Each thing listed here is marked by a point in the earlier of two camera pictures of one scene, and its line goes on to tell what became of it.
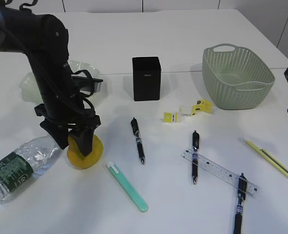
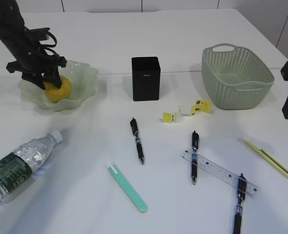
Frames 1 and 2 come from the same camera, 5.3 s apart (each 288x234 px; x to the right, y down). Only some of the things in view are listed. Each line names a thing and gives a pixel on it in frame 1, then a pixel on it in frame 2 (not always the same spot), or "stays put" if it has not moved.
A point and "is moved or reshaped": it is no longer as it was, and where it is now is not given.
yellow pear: x=76 y=158 is moved or reshaped
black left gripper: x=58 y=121 -> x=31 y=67
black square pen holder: x=146 y=78 stays put
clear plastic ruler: x=252 y=188 stays put
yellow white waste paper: x=200 y=107 stays put
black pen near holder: x=137 y=132 stays put
